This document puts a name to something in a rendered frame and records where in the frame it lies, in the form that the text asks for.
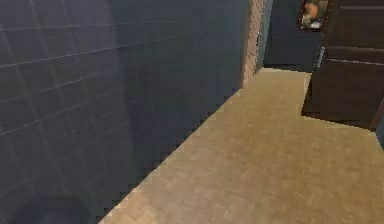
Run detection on framed wall picture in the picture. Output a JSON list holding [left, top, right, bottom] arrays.
[[297, 0, 330, 32]]

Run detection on grey door handle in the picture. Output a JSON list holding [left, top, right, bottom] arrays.
[[316, 46, 326, 70]]

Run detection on dark brown room door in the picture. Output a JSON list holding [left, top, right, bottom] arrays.
[[301, 0, 384, 132]]

